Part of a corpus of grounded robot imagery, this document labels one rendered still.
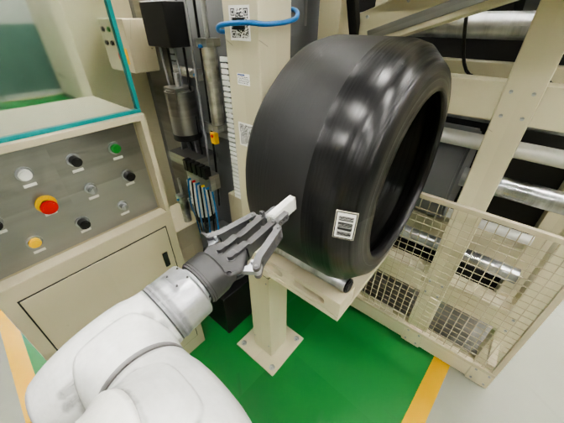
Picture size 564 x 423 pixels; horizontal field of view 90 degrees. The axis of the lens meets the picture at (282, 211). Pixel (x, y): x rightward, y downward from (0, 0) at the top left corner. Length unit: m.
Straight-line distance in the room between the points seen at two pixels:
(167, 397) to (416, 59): 0.62
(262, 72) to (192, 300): 0.61
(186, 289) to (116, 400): 0.16
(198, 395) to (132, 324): 0.13
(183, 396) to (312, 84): 0.51
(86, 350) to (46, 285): 0.76
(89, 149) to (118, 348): 0.77
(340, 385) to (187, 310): 1.35
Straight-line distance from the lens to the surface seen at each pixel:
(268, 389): 1.66
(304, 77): 0.61
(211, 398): 0.31
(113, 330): 0.40
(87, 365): 0.39
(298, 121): 0.56
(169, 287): 0.42
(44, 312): 1.20
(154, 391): 0.30
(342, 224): 0.53
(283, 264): 0.93
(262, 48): 0.83
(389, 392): 1.74
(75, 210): 1.10
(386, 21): 1.07
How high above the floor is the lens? 1.52
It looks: 34 degrees down
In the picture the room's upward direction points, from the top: straight up
